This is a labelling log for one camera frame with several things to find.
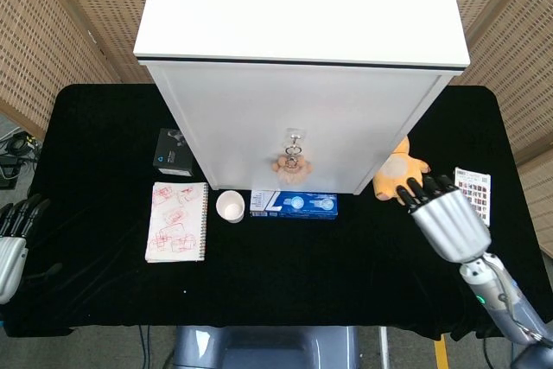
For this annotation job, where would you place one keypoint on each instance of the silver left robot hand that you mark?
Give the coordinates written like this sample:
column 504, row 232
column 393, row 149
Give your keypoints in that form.
column 10, row 256

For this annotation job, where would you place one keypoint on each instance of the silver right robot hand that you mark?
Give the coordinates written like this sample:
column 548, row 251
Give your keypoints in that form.
column 453, row 226

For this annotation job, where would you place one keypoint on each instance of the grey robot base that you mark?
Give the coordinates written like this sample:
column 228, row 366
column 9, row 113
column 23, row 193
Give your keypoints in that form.
column 268, row 349

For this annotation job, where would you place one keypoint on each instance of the yellow plush toy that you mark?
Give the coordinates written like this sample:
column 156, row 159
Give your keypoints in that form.
column 395, row 172

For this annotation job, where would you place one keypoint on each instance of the blue toothpaste box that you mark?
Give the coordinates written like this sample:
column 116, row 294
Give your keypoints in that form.
column 298, row 205

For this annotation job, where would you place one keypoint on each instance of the spiral notebook with red drawings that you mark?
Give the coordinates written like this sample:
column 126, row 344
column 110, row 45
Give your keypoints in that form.
column 177, row 222

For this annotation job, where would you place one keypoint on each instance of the black tablecloth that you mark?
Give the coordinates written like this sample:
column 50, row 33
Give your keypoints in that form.
column 276, row 274

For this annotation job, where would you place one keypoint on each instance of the black product box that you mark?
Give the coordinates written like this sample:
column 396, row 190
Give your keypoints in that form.
column 170, row 157

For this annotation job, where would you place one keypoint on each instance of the woven rattan folding screen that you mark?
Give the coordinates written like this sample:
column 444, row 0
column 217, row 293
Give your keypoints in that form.
column 52, row 32
column 514, row 40

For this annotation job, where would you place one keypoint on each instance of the white paper cup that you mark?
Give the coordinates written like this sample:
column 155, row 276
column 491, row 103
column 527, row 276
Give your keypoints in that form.
column 230, row 207

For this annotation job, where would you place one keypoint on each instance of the white upright board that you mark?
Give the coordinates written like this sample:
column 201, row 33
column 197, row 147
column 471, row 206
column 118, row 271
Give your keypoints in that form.
column 302, row 19

